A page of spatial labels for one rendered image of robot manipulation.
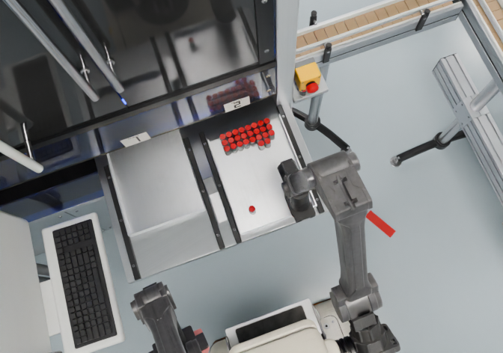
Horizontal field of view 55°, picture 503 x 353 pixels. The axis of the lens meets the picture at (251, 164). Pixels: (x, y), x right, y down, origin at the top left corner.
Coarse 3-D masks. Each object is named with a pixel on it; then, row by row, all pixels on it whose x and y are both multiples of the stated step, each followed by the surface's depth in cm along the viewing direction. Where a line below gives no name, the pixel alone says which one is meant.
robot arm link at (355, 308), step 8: (352, 304) 111; (360, 304) 111; (368, 304) 111; (352, 312) 111; (360, 312) 111; (368, 312) 113; (352, 320) 111; (360, 320) 111; (368, 320) 111; (360, 328) 112
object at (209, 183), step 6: (204, 180) 156; (210, 180) 157; (210, 186) 158; (210, 192) 160; (216, 192) 160; (210, 198) 160; (216, 198) 160; (216, 204) 159; (216, 210) 159; (222, 210) 158; (216, 216) 158; (222, 216) 158
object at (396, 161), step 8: (456, 136) 240; (464, 136) 242; (424, 144) 240; (432, 144) 239; (440, 144) 238; (448, 144) 238; (408, 152) 242; (416, 152) 241; (392, 160) 250; (400, 160) 244
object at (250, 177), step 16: (272, 128) 166; (256, 144) 164; (272, 144) 164; (288, 144) 164; (224, 160) 163; (240, 160) 163; (256, 160) 163; (272, 160) 162; (224, 176) 162; (240, 176) 161; (256, 176) 161; (272, 176) 161; (240, 192) 160; (256, 192) 160; (272, 192) 159; (240, 208) 158; (256, 208) 158; (272, 208) 158; (288, 208) 157; (240, 224) 157; (256, 224) 156
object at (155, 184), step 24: (144, 144) 166; (168, 144) 166; (120, 168) 164; (144, 168) 164; (168, 168) 164; (120, 192) 162; (144, 192) 162; (168, 192) 161; (192, 192) 161; (144, 216) 159; (168, 216) 159
